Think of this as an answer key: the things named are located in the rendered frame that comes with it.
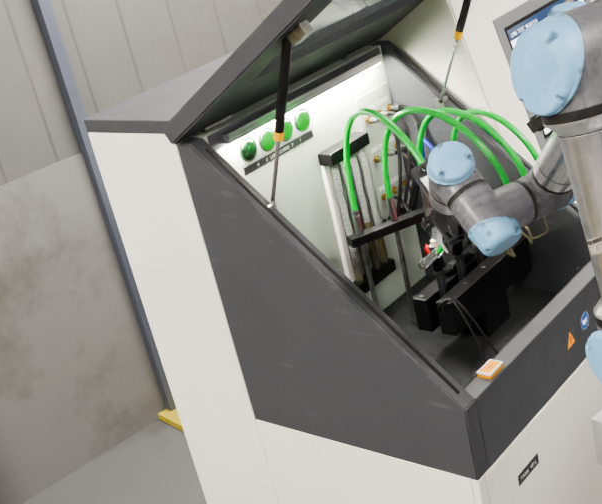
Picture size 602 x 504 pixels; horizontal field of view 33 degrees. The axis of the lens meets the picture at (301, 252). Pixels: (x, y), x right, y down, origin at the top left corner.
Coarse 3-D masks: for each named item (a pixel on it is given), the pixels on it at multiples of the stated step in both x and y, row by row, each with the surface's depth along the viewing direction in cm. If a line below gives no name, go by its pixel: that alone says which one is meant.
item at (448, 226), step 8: (432, 208) 178; (432, 216) 183; (440, 216) 183; (448, 216) 176; (432, 224) 186; (440, 224) 182; (448, 224) 182; (456, 224) 175; (440, 232) 183; (448, 232) 182; (456, 232) 179; (464, 232) 180; (448, 240) 181; (456, 240) 184; (448, 248) 184
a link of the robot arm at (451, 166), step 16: (448, 144) 164; (432, 160) 163; (448, 160) 163; (464, 160) 162; (432, 176) 164; (448, 176) 162; (464, 176) 162; (480, 176) 165; (432, 192) 170; (448, 192) 164
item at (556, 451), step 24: (576, 384) 216; (600, 384) 225; (552, 408) 209; (576, 408) 217; (600, 408) 227; (528, 432) 202; (552, 432) 210; (576, 432) 218; (504, 456) 195; (528, 456) 203; (552, 456) 211; (576, 456) 220; (504, 480) 196; (528, 480) 204; (552, 480) 212; (576, 480) 221; (600, 480) 230
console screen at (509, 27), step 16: (528, 0) 252; (544, 0) 256; (560, 0) 261; (576, 0) 267; (512, 16) 246; (528, 16) 250; (544, 16) 255; (496, 32) 241; (512, 32) 245; (512, 48) 244; (528, 112) 245; (544, 144) 248
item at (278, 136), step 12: (288, 48) 173; (288, 60) 175; (288, 72) 177; (288, 84) 179; (276, 108) 182; (276, 120) 183; (276, 132) 185; (276, 144) 187; (276, 156) 189; (276, 168) 191; (276, 180) 193; (276, 204) 197
